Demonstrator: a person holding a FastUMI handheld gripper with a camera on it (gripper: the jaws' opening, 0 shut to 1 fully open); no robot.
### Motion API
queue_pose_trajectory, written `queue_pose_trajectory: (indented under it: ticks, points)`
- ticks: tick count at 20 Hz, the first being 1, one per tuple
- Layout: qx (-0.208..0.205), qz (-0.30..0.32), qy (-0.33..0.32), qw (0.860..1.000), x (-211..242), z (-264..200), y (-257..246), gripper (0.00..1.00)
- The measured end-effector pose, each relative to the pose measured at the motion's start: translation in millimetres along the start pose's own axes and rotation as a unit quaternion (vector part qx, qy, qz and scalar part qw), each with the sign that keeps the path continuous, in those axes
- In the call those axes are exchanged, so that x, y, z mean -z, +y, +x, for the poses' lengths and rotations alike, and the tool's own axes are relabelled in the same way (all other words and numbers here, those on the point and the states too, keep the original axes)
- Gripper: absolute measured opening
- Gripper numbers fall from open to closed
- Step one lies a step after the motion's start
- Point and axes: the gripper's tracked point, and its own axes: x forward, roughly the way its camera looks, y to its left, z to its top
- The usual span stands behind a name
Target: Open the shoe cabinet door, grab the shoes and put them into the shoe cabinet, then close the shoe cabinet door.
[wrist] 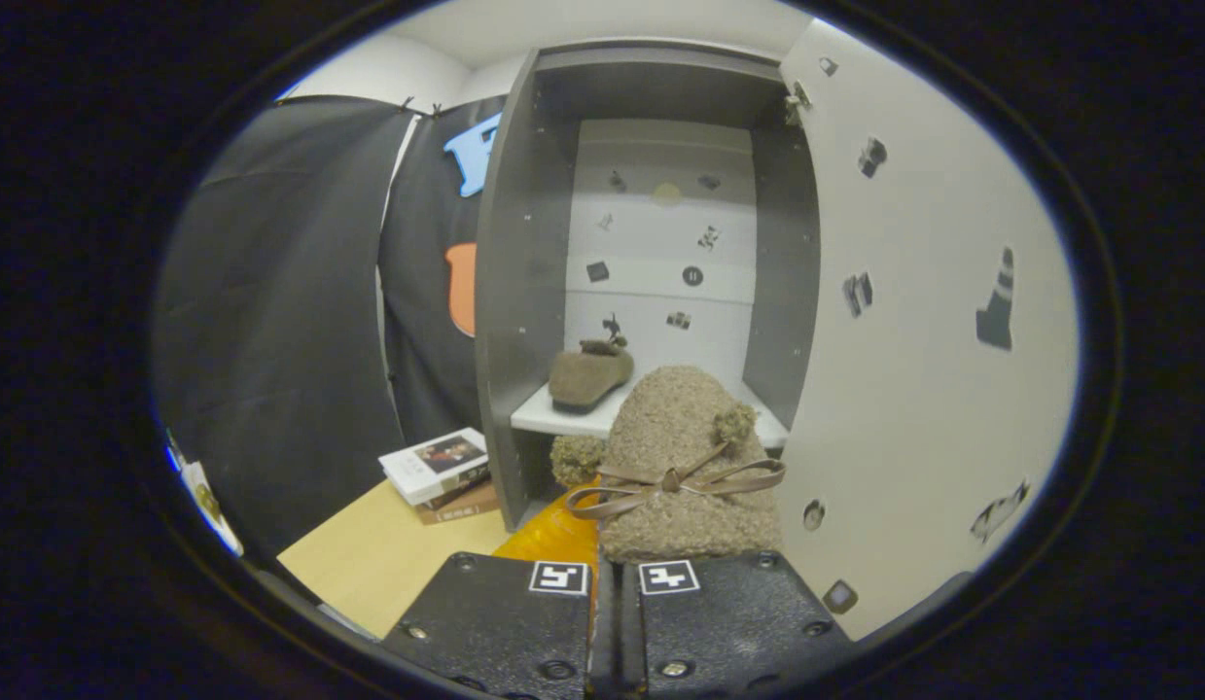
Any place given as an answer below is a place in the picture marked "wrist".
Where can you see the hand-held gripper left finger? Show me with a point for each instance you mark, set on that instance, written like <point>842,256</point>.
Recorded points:
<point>495,632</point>

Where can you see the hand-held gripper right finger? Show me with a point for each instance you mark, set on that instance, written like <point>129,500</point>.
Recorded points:
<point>728,632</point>

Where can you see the brown fuzzy shoe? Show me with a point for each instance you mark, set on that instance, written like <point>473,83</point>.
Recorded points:
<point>587,379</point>
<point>675,418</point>

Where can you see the grey shoe cabinet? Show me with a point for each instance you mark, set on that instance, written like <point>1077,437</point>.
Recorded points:
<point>524,292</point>

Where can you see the brown book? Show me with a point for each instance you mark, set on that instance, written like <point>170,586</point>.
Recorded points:
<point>461,510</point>

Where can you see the white book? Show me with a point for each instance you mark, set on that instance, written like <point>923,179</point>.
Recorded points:
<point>432,462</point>

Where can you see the pale cluttered items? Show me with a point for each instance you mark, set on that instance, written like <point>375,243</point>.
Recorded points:
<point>208,501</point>

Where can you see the black backdrop cloth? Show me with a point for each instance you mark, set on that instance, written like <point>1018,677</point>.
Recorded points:
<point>271,340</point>

